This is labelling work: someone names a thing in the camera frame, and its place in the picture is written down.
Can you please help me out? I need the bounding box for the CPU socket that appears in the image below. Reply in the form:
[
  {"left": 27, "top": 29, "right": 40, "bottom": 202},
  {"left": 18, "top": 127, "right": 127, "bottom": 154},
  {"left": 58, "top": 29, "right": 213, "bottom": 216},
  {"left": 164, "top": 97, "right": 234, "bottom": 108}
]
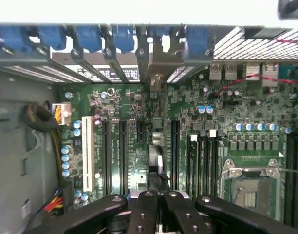
[{"left": 220, "top": 157, "right": 286, "bottom": 221}]

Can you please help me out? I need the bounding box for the green motherboard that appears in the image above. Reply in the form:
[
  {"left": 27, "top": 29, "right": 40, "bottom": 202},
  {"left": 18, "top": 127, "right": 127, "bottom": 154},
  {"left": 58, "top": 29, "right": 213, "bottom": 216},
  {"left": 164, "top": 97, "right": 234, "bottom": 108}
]
[{"left": 58, "top": 65, "right": 298, "bottom": 234}]

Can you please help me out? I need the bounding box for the black expansion slot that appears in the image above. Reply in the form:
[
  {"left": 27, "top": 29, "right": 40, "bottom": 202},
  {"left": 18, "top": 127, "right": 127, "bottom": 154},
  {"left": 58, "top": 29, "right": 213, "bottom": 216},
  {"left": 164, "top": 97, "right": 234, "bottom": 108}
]
[
  {"left": 171, "top": 118, "right": 181, "bottom": 191},
  {"left": 102, "top": 120, "right": 112, "bottom": 196},
  {"left": 118, "top": 120, "right": 129, "bottom": 196}
]

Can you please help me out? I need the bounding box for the power wire bundle with connector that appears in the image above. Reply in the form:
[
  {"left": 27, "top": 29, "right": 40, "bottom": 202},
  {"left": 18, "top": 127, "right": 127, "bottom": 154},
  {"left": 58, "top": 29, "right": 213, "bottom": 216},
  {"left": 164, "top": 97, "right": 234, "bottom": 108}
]
[{"left": 23, "top": 102, "right": 72, "bottom": 216}]

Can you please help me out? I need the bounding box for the dark grey PC case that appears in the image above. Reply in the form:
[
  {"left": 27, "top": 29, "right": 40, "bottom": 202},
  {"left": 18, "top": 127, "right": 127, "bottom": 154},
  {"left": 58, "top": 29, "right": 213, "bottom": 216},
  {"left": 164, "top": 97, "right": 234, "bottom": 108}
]
[{"left": 0, "top": 23, "right": 298, "bottom": 234}]

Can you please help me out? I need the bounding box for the white expansion slot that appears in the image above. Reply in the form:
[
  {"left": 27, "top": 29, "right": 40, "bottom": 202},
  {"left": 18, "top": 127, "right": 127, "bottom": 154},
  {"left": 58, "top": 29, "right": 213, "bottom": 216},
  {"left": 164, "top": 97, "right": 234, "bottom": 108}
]
[{"left": 81, "top": 115, "right": 95, "bottom": 193}]

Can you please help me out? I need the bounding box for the thin locking lever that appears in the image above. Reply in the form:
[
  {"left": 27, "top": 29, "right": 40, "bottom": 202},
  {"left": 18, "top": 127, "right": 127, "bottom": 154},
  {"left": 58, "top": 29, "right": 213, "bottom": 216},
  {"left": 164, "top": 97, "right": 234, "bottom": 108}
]
[{"left": 277, "top": 167, "right": 298, "bottom": 174}]

